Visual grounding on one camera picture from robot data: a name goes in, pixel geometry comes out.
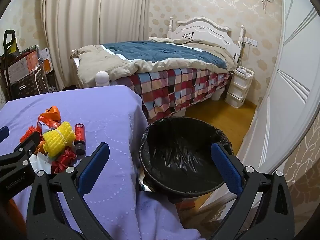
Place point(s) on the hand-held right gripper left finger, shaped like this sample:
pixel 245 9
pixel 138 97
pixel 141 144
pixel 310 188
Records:
pixel 91 167

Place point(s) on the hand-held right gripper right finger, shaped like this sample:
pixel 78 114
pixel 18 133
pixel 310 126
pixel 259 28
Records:
pixel 225 165

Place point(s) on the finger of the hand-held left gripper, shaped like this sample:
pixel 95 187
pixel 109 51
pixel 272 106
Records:
pixel 3 133
pixel 27 145

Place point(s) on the red foam net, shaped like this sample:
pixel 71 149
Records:
pixel 26 133

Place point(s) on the red shiny plastic bag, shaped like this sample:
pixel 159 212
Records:
pixel 63 160

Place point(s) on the yellow foam net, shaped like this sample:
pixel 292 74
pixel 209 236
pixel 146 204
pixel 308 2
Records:
pixel 58 137

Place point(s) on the red bottle with black cap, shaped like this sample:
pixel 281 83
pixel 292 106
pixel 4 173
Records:
pixel 79 135

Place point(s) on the orange plastic bag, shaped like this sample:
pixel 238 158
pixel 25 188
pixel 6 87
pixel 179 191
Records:
pixel 50 116

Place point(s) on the trash bin with black bag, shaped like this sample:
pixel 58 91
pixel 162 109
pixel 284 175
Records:
pixel 180 155

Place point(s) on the purple tablecloth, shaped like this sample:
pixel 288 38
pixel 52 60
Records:
pixel 100 117

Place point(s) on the small white bin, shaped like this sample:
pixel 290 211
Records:
pixel 217 94

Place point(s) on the cardboard box with orange print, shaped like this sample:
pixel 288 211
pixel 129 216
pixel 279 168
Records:
pixel 21 63

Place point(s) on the white plastic drawer unit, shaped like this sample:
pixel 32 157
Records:
pixel 237 90

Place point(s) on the white and orange box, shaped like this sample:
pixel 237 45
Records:
pixel 46 60

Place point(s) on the plaid bedsheet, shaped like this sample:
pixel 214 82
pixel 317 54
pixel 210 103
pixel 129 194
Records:
pixel 175 87

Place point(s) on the white power strip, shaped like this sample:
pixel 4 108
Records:
pixel 245 71

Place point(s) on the white wardrobe door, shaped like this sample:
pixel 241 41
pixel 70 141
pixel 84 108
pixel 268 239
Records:
pixel 287 55

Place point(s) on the blue and beige duvet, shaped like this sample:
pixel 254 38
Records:
pixel 162 52

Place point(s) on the cream pleated curtain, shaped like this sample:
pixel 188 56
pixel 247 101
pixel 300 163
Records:
pixel 100 17

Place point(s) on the white wall socket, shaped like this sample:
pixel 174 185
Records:
pixel 250 41

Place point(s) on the white wooden bed frame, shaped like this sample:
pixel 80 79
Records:
pixel 200 30

